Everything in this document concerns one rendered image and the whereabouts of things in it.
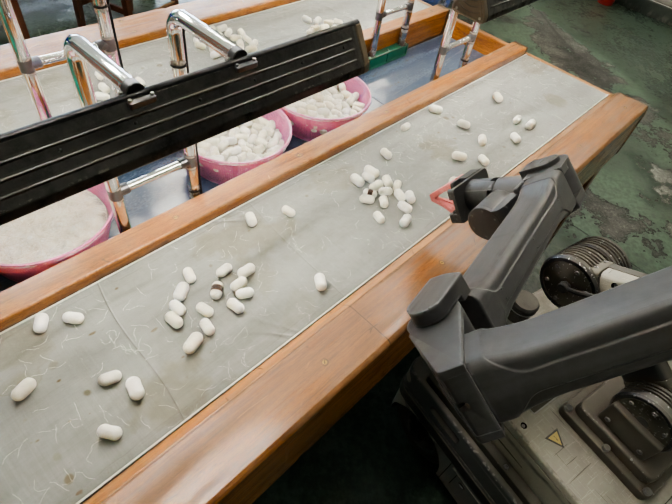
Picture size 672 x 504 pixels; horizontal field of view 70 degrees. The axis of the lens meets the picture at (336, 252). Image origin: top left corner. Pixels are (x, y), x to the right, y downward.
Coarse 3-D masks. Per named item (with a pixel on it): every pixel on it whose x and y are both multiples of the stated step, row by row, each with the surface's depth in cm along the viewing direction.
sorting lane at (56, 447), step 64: (512, 64) 155; (448, 128) 126; (512, 128) 130; (320, 192) 103; (192, 256) 87; (256, 256) 89; (320, 256) 91; (384, 256) 93; (128, 320) 77; (192, 320) 79; (256, 320) 80; (0, 384) 68; (64, 384) 69; (192, 384) 72; (0, 448) 63; (64, 448) 64; (128, 448) 65
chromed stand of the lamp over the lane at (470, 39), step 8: (456, 16) 126; (448, 24) 127; (472, 24) 139; (480, 24) 138; (448, 32) 129; (472, 32) 140; (448, 40) 130; (464, 40) 138; (472, 40) 141; (440, 48) 133; (448, 48) 133; (464, 48) 144; (440, 56) 134; (464, 56) 145; (440, 64) 136; (464, 64) 147; (432, 72) 138; (432, 80) 139
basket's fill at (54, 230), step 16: (80, 192) 96; (48, 208) 91; (64, 208) 92; (80, 208) 92; (96, 208) 94; (16, 224) 88; (32, 224) 88; (48, 224) 88; (64, 224) 89; (80, 224) 90; (96, 224) 91; (0, 240) 86; (16, 240) 85; (32, 240) 86; (48, 240) 86; (64, 240) 86; (80, 240) 87; (0, 256) 83; (16, 256) 84; (32, 256) 83; (48, 256) 84
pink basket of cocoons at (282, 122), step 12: (276, 120) 118; (288, 120) 114; (288, 132) 113; (288, 144) 109; (276, 156) 107; (204, 168) 106; (216, 168) 104; (228, 168) 103; (240, 168) 104; (252, 168) 105; (216, 180) 109; (228, 180) 108
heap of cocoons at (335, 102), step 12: (312, 96) 128; (324, 96) 128; (336, 96) 129; (348, 96) 130; (300, 108) 122; (312, 108) 124; (324, 108) 124; (336, 108) 125; (348, 108) 125; (360, 108) 126; (324, 132) 120
